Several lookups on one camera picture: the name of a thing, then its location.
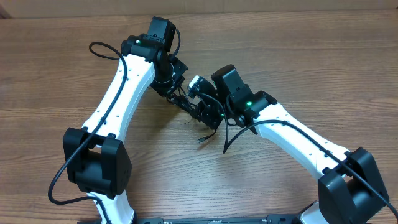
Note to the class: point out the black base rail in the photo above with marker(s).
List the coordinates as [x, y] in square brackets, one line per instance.
[269, 219]

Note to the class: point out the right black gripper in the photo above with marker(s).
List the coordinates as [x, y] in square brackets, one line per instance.
[207, 116]

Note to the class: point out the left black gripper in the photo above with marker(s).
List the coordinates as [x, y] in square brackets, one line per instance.
[165, 90]

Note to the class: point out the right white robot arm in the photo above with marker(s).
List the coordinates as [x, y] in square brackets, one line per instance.
[350, 187]

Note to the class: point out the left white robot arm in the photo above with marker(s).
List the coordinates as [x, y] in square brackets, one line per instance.
[95, 157]

